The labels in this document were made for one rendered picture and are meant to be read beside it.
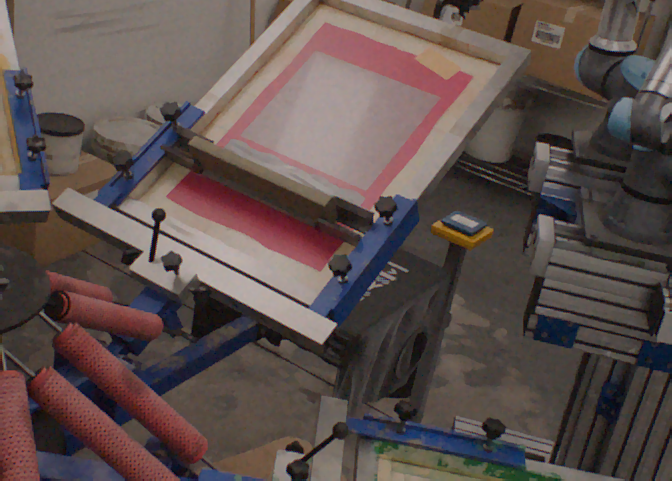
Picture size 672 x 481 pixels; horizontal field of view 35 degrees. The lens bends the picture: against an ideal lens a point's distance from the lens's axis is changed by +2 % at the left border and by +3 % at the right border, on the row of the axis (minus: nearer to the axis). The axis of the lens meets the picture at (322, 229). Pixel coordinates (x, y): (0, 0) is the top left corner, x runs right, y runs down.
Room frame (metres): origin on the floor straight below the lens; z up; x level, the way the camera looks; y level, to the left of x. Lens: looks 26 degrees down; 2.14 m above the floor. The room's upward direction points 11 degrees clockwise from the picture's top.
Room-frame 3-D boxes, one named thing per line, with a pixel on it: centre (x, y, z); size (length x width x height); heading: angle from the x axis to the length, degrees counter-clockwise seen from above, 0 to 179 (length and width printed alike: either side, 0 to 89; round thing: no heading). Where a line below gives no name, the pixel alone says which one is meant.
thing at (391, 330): (2.19, -0.18, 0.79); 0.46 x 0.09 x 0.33; 151
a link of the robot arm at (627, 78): (2.65, -0.71, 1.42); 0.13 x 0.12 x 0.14; 28
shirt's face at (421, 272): (2.29, -0.03, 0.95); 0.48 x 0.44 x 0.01; 151
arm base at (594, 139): (2.64, -0.71, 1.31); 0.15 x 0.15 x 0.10
